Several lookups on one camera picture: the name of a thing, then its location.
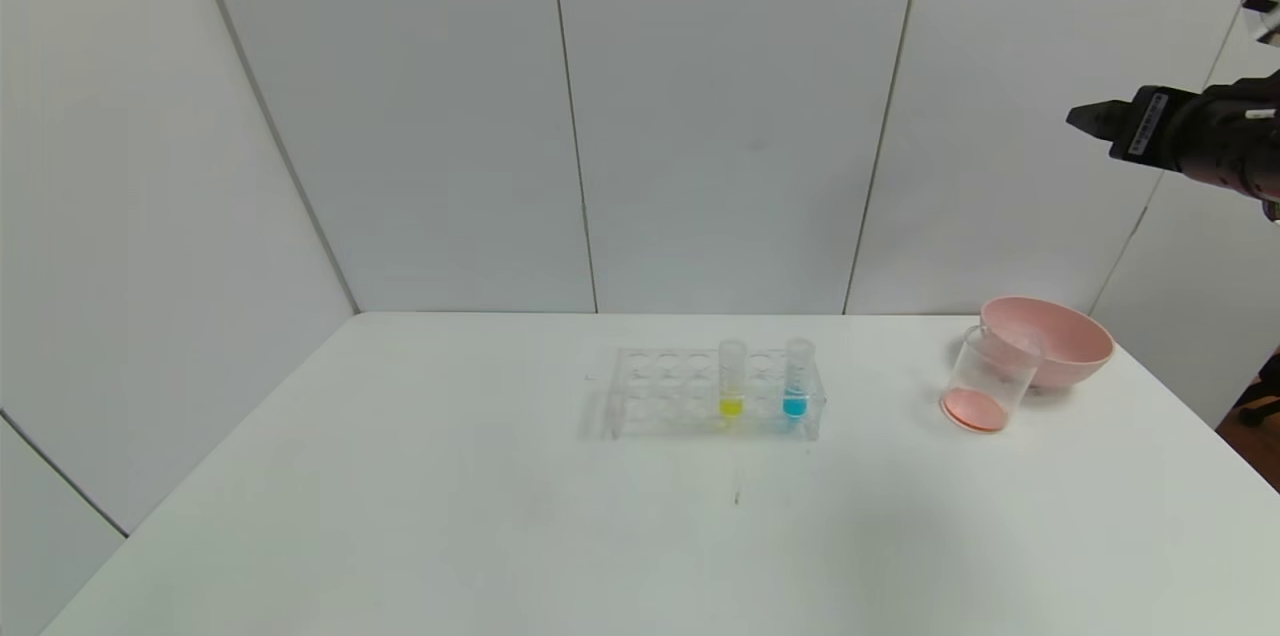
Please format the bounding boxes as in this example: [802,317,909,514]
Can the test tube with yellow pigment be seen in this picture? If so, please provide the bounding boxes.
[717,338,749,420]

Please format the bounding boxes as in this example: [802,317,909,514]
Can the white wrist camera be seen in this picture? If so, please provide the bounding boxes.
[1237,0,1280,47]

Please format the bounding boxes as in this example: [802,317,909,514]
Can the test tube with blue pigment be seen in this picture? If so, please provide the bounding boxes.
[782,338,816,420]

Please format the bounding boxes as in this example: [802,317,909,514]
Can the clear glass beaker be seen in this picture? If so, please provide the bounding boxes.
[940,324,1044,434]

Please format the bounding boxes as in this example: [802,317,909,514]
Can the pink bowl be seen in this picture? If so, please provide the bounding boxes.
[980,296,1116,390]

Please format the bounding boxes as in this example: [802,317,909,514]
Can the clear plastic test tube rack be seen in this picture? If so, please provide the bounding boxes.
[605,346,827,442]

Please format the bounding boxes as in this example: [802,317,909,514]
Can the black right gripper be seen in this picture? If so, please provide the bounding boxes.
[1065,84,1248,194]

